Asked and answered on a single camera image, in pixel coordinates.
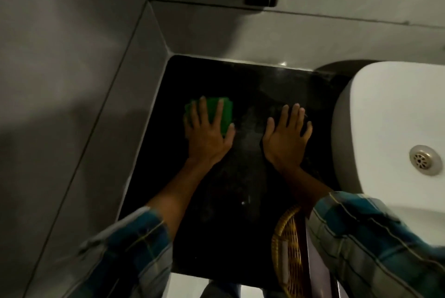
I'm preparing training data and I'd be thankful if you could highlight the person's left hand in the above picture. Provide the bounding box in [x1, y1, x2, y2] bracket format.
[183, 96, 236, 167]

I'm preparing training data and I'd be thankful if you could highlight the person's right hand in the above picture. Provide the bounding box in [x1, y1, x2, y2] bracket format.
[262, 103, 313, 172]

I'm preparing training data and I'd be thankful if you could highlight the green cleaning sponge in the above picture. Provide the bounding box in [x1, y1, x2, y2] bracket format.
[184, 96, 233, 137]

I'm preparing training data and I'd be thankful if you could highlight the person's left forearm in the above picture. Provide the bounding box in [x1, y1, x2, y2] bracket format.
[64, 158, 223, 298]

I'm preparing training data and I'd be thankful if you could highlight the person's right forearm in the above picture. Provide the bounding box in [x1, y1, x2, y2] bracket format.
[275, 164, 445, 298]

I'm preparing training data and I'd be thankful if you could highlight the white ceramic sink basin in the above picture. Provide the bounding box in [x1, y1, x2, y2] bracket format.
[331, 61, 445, 247]

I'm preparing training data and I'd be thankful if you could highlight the yellow wicker basket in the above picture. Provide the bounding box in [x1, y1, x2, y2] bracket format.
[271, 204, 307, 298]

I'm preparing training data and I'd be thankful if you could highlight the metal sink drain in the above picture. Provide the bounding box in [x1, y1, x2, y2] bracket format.
[409, 144, 443, 177]

